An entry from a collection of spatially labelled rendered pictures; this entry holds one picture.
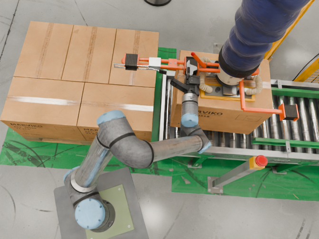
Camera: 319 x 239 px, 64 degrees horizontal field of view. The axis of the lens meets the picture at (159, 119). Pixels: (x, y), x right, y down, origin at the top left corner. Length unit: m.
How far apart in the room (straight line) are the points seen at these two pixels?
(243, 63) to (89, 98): 1.30
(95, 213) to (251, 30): 1.16
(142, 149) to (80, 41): 1.70
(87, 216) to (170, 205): 1.18
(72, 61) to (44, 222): 1.43
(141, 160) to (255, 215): 1.84
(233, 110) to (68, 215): 1.21
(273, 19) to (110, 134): 0.77
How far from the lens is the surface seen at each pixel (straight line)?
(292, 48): 3.64
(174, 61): 1.54
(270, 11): 1.13
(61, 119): 2.18
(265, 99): 1.74
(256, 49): 1.31
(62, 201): 1.81
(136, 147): 0.99
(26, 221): 2.68
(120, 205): 1.71
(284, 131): 2.36
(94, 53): 2.43
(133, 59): 1.52
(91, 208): 1.47
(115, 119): 1.02
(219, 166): 2.64
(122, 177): 1.76
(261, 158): 1.64
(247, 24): 1.23
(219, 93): 1.63
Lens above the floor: 2.48
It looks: 68 degrees down
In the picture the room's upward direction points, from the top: 10 degrees clockwise
